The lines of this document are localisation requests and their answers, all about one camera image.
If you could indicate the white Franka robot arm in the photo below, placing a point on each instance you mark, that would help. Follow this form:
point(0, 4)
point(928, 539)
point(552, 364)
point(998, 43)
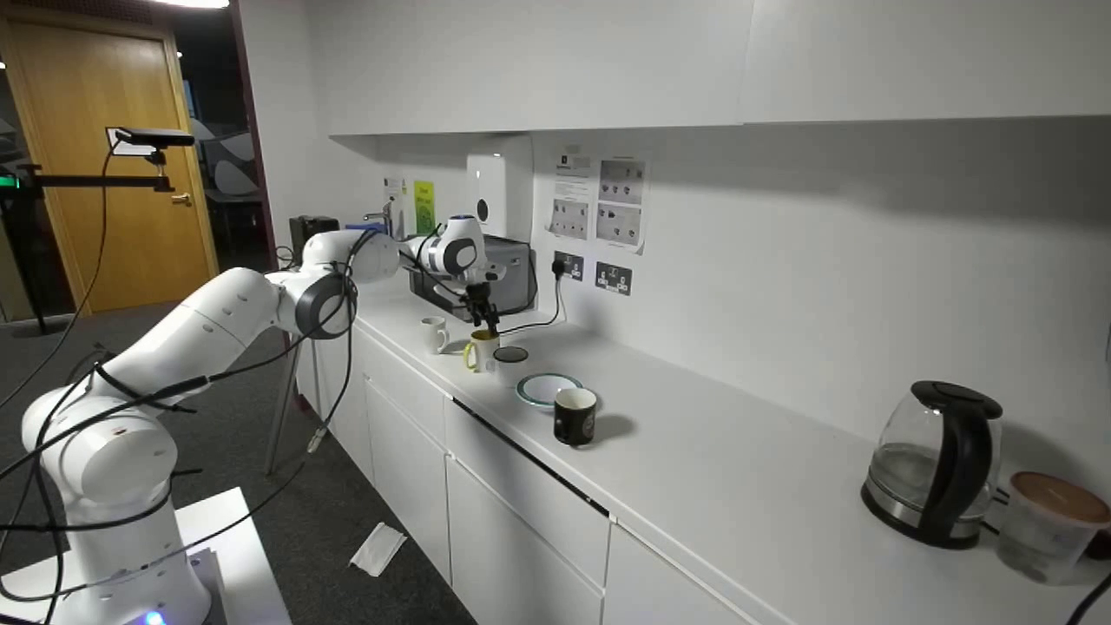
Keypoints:
point(196, 325)

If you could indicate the white wall dispenser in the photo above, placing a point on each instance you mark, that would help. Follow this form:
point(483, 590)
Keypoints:
point(487, 187)

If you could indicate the white upper wall cabinet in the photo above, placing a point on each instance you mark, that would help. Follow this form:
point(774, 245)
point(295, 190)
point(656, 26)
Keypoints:
point(694, 57)

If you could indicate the white bowl with green rim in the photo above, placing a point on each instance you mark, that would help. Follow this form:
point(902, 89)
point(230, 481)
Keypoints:
point(540, 386)

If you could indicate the glass electric kettle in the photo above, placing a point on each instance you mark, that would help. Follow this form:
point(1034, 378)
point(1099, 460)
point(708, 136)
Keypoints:
point(932, 475)

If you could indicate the metal tripod leg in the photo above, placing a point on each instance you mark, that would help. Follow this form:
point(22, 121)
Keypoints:
point(281, 405)

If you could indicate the wooden door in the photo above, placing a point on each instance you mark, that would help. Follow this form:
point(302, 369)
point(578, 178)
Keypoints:
point(104, 245)

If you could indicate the black camera on stand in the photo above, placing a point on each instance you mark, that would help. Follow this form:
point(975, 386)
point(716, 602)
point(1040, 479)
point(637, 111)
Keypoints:
point(149, 142)

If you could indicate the white robot base platform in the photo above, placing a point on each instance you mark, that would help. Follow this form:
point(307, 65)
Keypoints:
point(238, 558)

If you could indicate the plastic container with brown lid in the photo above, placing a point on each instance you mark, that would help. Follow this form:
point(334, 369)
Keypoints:
point(1050, 526)

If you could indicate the white paper sheet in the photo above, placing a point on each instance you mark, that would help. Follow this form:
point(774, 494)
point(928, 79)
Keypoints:
point(380, 549)

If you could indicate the white base cabinet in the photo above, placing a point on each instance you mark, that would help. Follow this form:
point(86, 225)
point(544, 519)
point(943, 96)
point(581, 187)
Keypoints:
point(509, 543)

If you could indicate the green yellow wall sign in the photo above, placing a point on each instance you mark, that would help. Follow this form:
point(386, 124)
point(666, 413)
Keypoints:
point(423, 208)

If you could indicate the small white cup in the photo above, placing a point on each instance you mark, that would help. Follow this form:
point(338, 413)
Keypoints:
point(437, 340)

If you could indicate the yellow cup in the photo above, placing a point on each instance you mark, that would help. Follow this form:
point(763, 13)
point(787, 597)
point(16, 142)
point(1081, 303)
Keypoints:
point(480, 356)

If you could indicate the wall power socket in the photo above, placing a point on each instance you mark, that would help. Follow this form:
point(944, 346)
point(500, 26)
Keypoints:
point(612, 278)
point(568, 264)

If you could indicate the black stand bar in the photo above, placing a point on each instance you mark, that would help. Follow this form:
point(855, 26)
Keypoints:
point(90, 178)

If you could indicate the wall switch panel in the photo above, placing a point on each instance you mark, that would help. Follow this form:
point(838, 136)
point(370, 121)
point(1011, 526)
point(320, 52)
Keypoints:
point(570, 216)
point(620, 225)

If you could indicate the black mug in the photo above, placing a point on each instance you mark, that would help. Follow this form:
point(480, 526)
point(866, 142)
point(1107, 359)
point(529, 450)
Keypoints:
point(573, 420)

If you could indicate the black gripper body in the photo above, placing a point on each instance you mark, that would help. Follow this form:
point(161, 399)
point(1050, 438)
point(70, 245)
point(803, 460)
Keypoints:
point(476, 296)

